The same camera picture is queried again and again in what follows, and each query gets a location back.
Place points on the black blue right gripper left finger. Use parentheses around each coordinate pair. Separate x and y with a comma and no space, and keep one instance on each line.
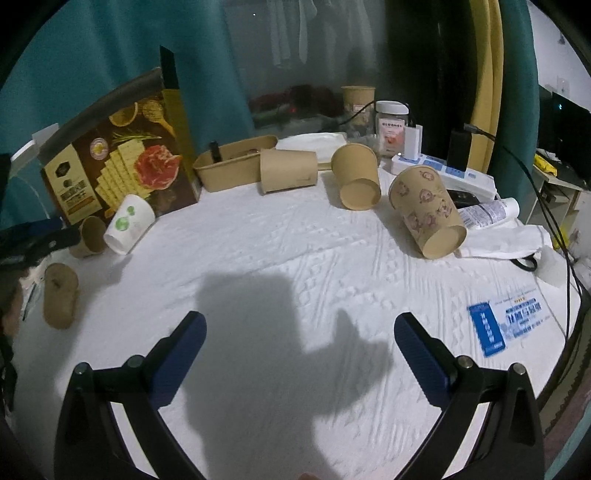
(89,444)

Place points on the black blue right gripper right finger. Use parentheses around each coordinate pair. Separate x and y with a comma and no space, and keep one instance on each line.
(510,441)

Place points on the brown paper cup left edge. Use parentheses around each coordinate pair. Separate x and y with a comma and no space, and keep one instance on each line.
(60,295)

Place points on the small brown paper cup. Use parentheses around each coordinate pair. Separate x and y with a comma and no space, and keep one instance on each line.
(91,241)

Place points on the white green paper cup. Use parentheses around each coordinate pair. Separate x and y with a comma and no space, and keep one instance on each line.
(130,222)

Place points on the patterned brown paper cup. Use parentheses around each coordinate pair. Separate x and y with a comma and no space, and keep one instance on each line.
(420,197)

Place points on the plain brown paper cup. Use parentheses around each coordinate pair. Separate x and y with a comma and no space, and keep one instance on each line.
(355,167)

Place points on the brown paper cup lying sideways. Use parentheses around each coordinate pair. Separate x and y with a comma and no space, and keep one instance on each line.
(287,169)

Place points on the upright brown paper cup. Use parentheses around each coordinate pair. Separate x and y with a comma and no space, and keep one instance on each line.
(359,107)

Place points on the blue white leaflet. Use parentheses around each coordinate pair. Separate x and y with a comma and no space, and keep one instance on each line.
(502,322)

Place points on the white tissue paper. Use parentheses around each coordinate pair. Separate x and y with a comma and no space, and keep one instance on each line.
(507,241)

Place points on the white textured table cloth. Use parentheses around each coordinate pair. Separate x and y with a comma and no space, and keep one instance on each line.
(299,371)

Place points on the white tube with label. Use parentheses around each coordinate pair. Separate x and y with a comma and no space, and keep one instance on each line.
(489,214)

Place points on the white blue flat box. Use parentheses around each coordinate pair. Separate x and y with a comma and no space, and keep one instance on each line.
(475,182)

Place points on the brown cracker snack box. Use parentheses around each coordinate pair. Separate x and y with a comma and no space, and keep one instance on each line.
(143,149)

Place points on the brown paper food tray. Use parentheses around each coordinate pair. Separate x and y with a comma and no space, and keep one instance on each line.
(239,165)

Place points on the white charger adapter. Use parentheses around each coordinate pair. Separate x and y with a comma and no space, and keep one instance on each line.
(413,142)

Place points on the clear jar white lid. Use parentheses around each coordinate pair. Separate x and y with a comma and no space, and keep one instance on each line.
(391,120)

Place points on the yellow hoop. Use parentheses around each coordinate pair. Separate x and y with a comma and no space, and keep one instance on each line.
(487,20)

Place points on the teal curtain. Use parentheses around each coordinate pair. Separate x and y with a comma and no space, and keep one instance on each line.
(87,48)

